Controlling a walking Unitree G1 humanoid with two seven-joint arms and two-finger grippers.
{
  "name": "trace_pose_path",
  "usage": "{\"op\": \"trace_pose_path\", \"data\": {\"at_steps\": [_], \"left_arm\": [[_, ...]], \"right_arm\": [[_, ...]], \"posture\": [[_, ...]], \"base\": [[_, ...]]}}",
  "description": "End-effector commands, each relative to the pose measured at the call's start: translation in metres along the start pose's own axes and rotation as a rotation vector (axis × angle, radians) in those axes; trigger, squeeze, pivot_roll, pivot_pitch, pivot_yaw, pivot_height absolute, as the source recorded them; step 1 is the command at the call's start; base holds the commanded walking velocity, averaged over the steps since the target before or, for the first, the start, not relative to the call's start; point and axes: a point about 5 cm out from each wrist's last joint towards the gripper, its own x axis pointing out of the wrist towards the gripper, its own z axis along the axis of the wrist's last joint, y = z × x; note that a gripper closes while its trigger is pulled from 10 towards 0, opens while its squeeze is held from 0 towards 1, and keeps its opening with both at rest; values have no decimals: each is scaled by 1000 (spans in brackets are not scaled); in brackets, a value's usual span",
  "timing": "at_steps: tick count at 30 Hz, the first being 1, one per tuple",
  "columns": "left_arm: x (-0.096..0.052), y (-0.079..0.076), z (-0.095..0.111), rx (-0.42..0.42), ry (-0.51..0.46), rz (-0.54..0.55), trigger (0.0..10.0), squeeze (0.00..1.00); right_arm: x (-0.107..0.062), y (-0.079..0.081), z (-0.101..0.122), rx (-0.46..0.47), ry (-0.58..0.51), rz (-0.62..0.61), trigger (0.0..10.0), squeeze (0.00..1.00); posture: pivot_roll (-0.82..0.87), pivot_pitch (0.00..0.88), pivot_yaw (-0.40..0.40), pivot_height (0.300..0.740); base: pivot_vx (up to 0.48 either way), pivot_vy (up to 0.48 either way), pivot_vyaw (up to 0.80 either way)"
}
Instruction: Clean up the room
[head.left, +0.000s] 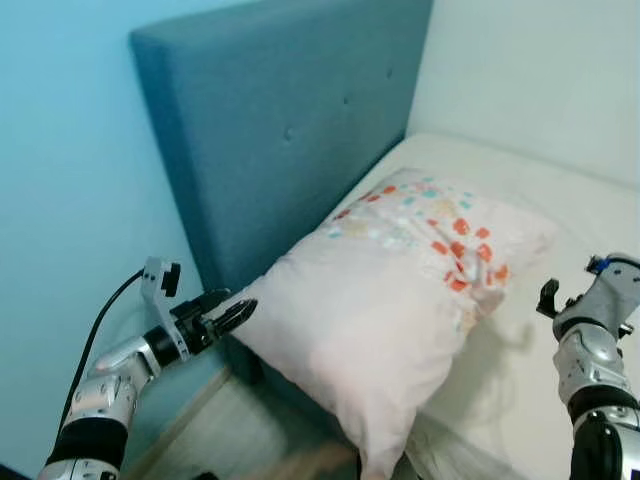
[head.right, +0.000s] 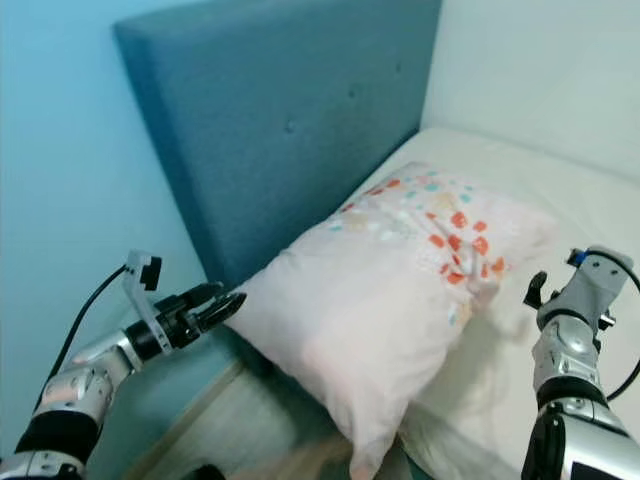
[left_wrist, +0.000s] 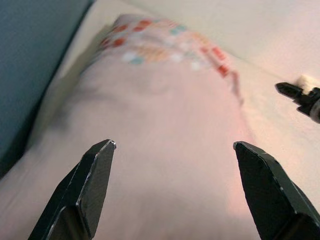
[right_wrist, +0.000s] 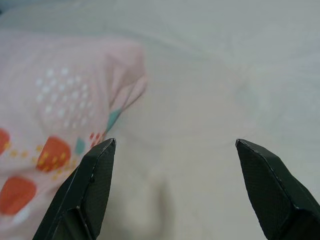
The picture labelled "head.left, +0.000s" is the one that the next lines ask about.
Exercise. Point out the pink pillow with orange print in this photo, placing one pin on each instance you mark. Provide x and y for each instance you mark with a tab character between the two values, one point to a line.
380	310

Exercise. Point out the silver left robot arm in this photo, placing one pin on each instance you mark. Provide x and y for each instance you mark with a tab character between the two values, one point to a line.
105	390

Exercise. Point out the white skirting board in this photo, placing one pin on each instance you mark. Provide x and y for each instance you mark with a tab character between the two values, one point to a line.
180	420

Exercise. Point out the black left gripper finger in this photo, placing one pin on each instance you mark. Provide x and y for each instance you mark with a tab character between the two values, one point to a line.
216	299
236	315

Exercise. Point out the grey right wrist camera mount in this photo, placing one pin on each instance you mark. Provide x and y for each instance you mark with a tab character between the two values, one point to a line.
610	295

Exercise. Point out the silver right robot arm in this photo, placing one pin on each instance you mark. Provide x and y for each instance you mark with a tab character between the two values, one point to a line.
590	370

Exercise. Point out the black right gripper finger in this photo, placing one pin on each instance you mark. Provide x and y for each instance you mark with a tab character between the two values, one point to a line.
548	287

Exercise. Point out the cream sheeted mattress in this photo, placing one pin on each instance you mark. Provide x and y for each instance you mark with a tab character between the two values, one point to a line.
560	200

